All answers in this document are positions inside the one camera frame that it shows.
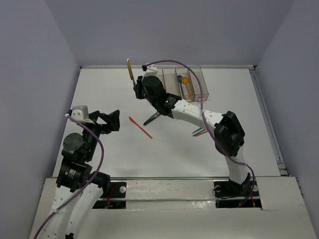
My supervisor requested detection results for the yellow knife green handle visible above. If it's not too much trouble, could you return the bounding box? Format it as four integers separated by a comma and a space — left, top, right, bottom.
127, 58, 136, 86

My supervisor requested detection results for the orange knife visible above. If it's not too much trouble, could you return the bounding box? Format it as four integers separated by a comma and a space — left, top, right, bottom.
129, 117, 153, 139

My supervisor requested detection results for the teal fork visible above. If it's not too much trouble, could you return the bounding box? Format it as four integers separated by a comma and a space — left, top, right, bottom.
143, 112, 160, 125

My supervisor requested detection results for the yellow spoon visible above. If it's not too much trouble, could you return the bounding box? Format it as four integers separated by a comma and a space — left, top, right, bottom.
182, 77, 192, 102

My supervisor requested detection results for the teal chopstick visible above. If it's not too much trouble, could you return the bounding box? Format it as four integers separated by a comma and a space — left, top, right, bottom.
192, 128, 205, 136

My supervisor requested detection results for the blue spoon dark handle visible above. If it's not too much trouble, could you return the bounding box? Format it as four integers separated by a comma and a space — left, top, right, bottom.
176, 75, 184, 98

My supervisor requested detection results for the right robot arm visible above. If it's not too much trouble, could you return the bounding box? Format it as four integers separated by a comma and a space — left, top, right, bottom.
133, 76, 251, 195

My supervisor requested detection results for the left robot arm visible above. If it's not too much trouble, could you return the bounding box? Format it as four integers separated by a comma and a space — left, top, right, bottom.
34, 106, 120, 239

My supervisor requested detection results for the white front board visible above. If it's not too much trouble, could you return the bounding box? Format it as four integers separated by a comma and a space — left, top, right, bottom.
30, 176, 316, 239

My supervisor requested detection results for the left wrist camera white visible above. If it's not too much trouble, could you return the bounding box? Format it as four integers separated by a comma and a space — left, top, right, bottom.
65, 105, 90, 122

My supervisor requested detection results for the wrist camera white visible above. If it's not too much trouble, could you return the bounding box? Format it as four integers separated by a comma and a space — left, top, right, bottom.
65, 105, 90, 122
142, 64, 158, 78

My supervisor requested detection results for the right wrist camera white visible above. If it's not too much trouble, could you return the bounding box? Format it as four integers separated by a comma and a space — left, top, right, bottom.
142, 64, 158, 78

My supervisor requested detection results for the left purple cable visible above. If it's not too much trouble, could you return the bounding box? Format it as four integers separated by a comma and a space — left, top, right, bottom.
32, 116, 105, 239

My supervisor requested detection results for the purple cable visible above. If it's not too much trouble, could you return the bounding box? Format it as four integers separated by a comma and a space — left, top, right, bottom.
32, 116, 105, 239
146, 59, 255, 207

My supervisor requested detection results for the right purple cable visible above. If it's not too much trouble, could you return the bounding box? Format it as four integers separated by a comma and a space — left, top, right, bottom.
146, 59, 255, 207

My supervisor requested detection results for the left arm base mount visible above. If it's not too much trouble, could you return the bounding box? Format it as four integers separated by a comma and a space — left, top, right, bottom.
93, 181, 127, 209

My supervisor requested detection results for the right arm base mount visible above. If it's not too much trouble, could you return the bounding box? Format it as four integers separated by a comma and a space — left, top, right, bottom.
212, 181, 262, 209

